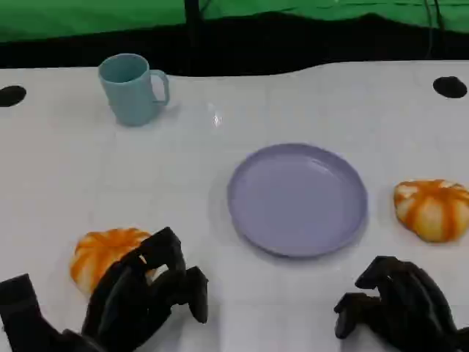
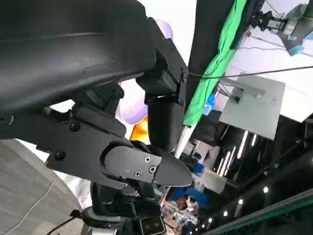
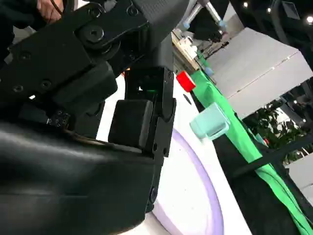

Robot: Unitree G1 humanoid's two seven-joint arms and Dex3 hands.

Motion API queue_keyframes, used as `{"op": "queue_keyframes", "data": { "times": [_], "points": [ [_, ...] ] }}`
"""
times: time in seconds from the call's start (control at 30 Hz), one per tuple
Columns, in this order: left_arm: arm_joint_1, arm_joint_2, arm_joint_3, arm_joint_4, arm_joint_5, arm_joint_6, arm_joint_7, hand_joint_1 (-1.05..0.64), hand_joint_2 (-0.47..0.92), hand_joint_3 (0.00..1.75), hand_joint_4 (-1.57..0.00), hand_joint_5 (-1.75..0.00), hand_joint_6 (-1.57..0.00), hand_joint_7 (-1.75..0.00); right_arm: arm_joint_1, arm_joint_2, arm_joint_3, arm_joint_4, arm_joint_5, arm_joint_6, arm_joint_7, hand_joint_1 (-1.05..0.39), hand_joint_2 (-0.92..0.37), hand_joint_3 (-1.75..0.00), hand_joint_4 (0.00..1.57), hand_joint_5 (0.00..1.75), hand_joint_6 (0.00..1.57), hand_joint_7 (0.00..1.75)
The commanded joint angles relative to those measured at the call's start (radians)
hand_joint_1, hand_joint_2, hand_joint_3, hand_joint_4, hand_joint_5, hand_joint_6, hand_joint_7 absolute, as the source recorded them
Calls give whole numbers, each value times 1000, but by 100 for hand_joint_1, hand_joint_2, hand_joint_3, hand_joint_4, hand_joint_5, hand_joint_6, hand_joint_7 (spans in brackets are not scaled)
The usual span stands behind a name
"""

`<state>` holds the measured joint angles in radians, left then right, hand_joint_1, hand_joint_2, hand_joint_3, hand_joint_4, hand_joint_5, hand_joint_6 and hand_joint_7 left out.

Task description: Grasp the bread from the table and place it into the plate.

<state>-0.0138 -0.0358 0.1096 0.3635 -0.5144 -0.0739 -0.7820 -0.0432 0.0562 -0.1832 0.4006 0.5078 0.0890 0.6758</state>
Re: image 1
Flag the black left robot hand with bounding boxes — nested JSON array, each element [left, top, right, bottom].
[[81, 227, 210, 352]]

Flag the lilac plate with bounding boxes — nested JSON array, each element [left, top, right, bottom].
[[226, 143, 369, 258]]

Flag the green cloth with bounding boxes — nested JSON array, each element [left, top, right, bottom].
[[0, 0, 469, 44]]

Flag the thin black cable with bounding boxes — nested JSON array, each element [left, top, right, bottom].
[[423, 0, 445, 59]]

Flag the pale green mug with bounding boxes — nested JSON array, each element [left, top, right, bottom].
[[97, 53, 170, 128]]

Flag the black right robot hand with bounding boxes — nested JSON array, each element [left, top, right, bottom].
[[333, 255, 469, 352]]

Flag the black table grommet hole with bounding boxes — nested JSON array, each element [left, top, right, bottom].
[[0, 85, 27, 109], [432, 76, 468, 99]]

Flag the orange white toy bread roll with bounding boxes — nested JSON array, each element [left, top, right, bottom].
[[394, 178, 469, 243], [70, 227, 159, 294]]

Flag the black vertical pole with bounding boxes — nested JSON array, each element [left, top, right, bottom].
[[184, 0, 202, 74]]

